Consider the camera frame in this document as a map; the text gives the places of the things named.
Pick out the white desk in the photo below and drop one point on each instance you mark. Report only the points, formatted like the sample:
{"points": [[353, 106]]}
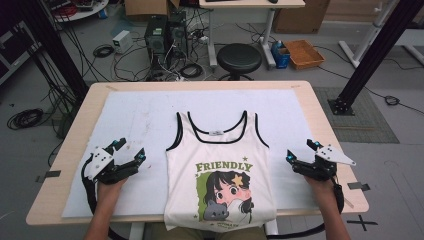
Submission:
{"points": [[253, 3]]}

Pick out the white power supply box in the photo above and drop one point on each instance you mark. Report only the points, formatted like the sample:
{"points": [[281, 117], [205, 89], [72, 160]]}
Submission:
{"points": [[122, 41]]}

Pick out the black computer tower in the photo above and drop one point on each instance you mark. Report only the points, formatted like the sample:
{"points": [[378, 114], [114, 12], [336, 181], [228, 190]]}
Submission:
{"points": [[178, 33], [156, 40]]}

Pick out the grey floor mat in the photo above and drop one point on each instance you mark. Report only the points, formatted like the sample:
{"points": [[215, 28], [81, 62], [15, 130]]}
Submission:
{"points": [[363, 123]]}

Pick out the small cardboard box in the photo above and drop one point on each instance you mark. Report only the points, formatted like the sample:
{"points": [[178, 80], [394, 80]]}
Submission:
{"points": [[146, 7]]}

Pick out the white printed tank top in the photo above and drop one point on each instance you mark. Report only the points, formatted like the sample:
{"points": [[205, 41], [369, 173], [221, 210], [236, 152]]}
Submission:
{"points": [[220, 150]]}

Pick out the black metal frame post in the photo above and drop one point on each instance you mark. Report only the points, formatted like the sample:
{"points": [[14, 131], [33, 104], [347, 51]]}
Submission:
{"points": [[56, 50], [376, 50]]}

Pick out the person's right hand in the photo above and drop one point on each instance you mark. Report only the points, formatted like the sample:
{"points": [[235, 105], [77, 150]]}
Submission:
{"points": [[320, 190]]}

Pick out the brown shallow tray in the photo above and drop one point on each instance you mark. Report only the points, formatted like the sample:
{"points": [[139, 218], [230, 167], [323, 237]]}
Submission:
{"points": [[304, 53]]}

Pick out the blue box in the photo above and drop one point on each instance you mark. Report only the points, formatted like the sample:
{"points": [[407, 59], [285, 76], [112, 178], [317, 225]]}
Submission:
{"points": [[280, 55]]}

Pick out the round white table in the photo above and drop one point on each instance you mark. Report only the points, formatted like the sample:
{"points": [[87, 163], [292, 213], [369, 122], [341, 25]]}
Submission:
{"points": [[80, 8]]}

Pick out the black round stool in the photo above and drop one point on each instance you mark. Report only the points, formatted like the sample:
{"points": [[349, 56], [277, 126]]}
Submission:
{"points": [[239, 58]]}

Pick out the black tape strip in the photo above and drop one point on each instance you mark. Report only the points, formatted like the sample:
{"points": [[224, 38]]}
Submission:
{"points": [[50, 175], [358, 186]]}

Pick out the large cardboard box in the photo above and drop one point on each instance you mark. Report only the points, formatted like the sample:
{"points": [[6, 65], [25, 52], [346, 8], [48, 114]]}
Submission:
{"points": [[300, 15]]}

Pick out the white table leg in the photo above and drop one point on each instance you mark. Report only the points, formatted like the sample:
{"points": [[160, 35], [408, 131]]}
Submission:
{"points": [[137, 231], [271, 227]]}

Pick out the white table mat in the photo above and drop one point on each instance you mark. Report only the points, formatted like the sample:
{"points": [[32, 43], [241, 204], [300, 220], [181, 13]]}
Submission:
{"points": [[140, 110]]}

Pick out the person's left hand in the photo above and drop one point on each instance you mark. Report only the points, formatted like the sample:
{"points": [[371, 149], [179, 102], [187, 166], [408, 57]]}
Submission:
{"points": [[111, 190]]}

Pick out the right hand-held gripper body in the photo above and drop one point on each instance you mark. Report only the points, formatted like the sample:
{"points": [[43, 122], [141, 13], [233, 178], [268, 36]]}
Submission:
{"points": [[328, 155]]}

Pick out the white metal stand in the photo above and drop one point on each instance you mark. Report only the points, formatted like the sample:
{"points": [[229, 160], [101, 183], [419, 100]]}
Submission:
{"points": [[370, 33]]}

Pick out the black tape cross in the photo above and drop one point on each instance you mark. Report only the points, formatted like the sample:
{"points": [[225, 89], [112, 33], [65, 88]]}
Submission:
{"points": [[362, 222]]}

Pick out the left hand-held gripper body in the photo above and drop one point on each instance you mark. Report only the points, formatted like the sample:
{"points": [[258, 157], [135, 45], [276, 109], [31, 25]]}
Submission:
{"points": [[100, 163]]}

